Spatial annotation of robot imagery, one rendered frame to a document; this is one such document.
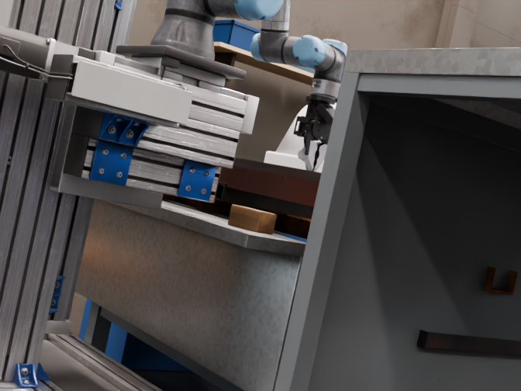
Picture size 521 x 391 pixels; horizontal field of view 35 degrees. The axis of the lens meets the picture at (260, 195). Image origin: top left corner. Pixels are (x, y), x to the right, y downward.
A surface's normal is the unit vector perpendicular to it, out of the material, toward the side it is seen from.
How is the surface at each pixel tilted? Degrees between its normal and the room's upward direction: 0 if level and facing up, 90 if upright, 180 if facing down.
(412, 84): 90
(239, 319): 90
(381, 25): 90
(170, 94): 90
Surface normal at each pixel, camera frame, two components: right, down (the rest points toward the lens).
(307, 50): -0.50, -0.10
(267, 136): 0.61, 0.15
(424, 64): -0.79, -0.16
